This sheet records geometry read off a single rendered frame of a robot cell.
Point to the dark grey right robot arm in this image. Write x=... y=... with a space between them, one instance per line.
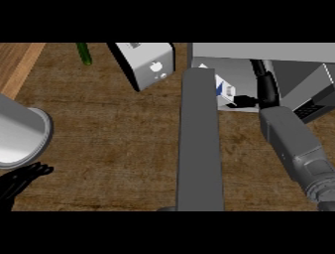
x=290 y=142

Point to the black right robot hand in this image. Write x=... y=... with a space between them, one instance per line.
x=268 y=91

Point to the dark grey microwave door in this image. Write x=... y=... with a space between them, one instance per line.
x=199 y=142

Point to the grey microwave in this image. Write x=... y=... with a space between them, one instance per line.
x=271 y=51

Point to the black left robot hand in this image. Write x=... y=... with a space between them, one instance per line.
x=1 y=191

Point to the green cucumber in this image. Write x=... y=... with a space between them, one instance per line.
x=83 y=54

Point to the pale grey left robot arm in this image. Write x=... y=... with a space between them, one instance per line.
x=8 y=132

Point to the white and blue milk carton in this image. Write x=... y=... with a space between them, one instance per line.
x=227 y=90

